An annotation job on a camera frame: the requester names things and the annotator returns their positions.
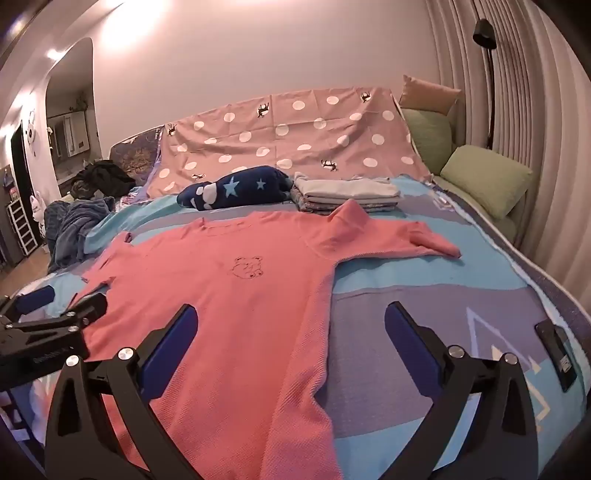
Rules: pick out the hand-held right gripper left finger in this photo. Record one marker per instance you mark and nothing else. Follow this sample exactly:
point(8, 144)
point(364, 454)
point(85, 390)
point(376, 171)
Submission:
point(171, 339)

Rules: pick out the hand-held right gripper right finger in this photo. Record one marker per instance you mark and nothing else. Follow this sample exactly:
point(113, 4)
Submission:
point(408, 339)

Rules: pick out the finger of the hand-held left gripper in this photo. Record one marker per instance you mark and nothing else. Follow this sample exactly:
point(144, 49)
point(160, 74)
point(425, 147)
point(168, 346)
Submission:
point(87, 308)
point(37, 297)

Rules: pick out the pink shirt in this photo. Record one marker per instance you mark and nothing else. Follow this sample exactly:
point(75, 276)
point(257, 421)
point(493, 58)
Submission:
point(221, 295)

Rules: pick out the stack of folded clothes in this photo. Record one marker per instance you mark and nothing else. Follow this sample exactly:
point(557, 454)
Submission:
point(344, 191)

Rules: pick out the white ladder rack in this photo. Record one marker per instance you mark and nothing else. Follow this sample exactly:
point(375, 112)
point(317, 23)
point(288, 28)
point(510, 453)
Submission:
point(23, 226)

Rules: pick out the grey-blue crumpled blanket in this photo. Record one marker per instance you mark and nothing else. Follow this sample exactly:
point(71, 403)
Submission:
point(74, 226)

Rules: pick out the dark clothing pile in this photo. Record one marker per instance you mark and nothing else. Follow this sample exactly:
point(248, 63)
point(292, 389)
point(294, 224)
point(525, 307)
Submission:
point(104, 177)

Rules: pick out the black phone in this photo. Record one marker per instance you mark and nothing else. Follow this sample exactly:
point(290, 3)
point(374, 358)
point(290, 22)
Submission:
point(556, 353)

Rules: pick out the purple patterned cloth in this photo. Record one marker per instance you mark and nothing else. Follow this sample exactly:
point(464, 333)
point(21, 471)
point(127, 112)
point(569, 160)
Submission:
point(136, 159)

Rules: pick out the navy star blanket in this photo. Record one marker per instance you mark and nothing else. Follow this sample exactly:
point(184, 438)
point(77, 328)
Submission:
point(240, 187)

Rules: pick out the large green pillow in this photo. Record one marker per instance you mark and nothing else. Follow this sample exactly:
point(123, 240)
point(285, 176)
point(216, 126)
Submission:
point(485, 180)

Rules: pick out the small green pillow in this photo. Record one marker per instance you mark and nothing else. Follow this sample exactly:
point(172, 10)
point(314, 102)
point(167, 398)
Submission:
point(429, 138)

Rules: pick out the pink polka dot cloth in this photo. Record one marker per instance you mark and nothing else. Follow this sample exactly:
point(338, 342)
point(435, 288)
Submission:
point(300, 138)

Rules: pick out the beige pillow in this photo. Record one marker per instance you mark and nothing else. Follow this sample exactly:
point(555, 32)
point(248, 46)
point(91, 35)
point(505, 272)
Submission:
point(429, 94)

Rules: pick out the pleated curtain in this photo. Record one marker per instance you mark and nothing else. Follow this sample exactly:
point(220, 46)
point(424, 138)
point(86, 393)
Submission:
point(540, 92)

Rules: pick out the black floor lamp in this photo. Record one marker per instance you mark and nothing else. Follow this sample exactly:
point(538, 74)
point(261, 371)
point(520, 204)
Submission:
point(485, 34)

